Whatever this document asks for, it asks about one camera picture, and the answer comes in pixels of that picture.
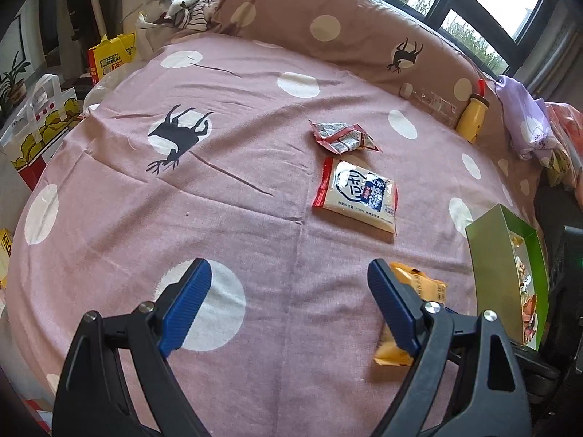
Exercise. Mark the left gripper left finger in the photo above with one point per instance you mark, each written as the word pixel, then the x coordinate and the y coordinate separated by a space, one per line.
pixel 116 379

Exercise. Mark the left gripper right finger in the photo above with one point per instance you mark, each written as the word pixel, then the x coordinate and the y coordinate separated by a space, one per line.
pixel 489 397

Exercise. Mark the white blue snack bag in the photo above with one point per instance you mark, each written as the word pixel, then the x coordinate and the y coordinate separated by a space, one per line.
pixel 523 267

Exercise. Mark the orange yellow biscuit pack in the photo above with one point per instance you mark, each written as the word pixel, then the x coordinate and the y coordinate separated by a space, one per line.
pixel 400 292

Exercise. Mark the red white candy wrapper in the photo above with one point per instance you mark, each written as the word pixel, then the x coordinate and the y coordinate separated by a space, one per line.
pixel 341 138

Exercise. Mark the orange brown snack bag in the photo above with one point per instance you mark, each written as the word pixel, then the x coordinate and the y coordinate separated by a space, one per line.
pixel 529 318

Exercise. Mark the green white cardboard box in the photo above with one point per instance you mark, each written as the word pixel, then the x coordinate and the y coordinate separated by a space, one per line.
pixel 495 274

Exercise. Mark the white red milk snack pack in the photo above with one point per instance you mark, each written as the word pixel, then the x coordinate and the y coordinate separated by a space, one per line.
pixel 358 193

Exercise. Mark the purple dotted cloth bundle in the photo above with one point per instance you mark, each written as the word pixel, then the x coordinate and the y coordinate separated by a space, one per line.
pixel 529 128

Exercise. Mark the yellow bottle red cap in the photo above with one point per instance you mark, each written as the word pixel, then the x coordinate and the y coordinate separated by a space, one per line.
pixel 471 120

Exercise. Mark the white yellow shopping bag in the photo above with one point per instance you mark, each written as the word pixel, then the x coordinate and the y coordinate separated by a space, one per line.
pixel 39 127

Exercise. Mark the clear plastic bottle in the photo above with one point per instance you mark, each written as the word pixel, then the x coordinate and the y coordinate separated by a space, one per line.
pixel 427 100

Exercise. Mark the pink dotted bed sheet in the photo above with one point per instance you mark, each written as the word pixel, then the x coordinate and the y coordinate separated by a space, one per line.
pixel 207 152

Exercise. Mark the yellow carton box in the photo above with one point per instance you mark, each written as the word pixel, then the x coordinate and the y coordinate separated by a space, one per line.
pixel 110 54

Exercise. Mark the brown dotted bolster pillow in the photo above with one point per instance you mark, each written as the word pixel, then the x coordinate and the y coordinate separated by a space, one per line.
pixel 346 60

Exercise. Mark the striped white cloth pile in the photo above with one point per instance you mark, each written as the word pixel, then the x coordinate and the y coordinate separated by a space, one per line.
pixel 180 15

